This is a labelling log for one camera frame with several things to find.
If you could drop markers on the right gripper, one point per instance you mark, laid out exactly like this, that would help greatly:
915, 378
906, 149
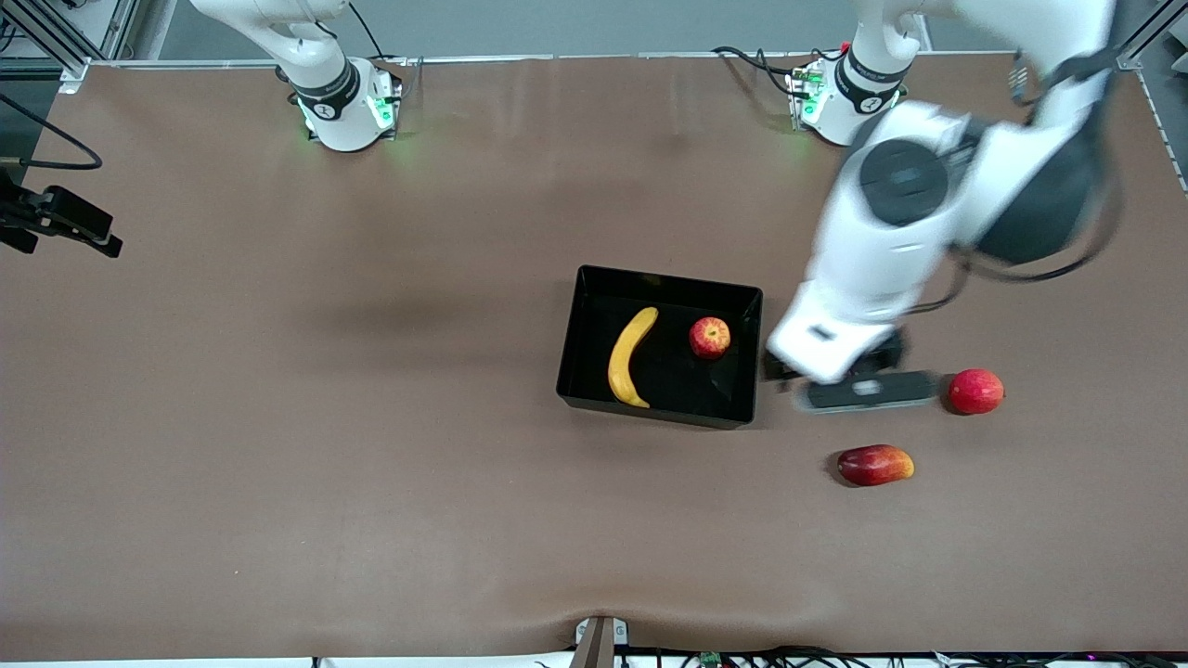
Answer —
22, 210

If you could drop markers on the plain red apple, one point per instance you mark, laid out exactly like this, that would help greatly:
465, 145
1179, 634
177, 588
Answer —
976, 391

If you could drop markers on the aluminium frame profile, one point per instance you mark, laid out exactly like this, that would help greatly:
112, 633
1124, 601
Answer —
111, 28
1151, 28

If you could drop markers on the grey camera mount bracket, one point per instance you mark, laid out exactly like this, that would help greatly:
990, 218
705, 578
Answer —
599, 645

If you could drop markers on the red yellow mango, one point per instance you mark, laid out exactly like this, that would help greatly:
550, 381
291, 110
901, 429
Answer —
874, 465

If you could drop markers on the yellow banana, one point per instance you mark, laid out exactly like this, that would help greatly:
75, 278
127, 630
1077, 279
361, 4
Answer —
622, 362

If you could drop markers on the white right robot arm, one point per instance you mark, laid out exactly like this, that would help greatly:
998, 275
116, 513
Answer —
343, 121

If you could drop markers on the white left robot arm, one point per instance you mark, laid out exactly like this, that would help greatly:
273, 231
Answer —
882, 250

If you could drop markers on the red yellow-speckled apple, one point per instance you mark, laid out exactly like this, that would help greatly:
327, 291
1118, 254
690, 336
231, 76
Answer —
710, 338

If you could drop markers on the brown table mat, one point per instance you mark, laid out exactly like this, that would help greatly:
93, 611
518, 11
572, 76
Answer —
594, 520

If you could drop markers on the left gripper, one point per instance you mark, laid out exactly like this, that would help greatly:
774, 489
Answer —
888, 354

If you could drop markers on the black plastic box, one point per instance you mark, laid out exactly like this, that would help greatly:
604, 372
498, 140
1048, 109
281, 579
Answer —
668, 380

